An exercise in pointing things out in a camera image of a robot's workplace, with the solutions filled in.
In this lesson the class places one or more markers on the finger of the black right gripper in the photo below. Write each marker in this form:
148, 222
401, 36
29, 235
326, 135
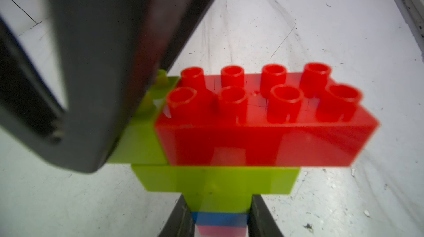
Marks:
110, 51

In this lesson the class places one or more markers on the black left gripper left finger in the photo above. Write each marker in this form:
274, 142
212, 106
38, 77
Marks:
180, 222

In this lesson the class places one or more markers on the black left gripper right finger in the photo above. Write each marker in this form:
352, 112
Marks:
260, 221

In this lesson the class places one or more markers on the pink small lego brick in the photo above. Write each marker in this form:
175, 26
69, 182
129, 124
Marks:
222, 231

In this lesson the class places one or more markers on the lime small lego brick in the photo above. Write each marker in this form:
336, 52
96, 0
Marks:
139, 143
218, 203

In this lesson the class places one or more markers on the blue small lego brick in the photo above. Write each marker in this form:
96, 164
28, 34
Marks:
220, 219

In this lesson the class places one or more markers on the lime long lego brick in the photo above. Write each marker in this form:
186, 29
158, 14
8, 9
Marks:
220, 180

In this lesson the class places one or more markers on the red lego brick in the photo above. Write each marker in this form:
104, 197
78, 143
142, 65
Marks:
272, 118

